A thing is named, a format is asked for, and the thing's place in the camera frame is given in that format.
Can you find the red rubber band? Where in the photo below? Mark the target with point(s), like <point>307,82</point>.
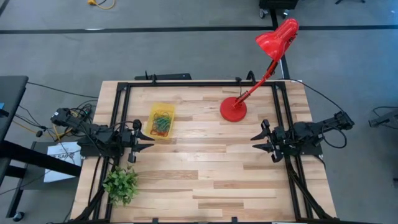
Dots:
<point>155,133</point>

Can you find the black desk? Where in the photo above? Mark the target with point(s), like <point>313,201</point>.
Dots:
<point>12,90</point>

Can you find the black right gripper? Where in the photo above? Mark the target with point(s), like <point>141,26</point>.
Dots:
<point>276,140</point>

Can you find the yellow translucent plastic bin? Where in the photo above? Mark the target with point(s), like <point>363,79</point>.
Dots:
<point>168,107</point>

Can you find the white paper sign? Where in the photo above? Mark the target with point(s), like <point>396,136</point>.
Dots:
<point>62,152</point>

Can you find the black wheeled cart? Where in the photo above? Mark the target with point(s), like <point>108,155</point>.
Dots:
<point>278,3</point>

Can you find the red desk lamp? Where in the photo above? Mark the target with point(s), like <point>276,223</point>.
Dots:
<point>233,110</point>

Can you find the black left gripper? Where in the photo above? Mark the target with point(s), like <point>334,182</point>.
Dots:
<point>132,138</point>

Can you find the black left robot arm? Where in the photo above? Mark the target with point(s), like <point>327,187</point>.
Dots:
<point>93,133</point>

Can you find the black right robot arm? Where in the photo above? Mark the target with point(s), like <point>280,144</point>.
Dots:
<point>311,129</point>

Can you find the small green artificial plant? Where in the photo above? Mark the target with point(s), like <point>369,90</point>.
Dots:
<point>121,185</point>

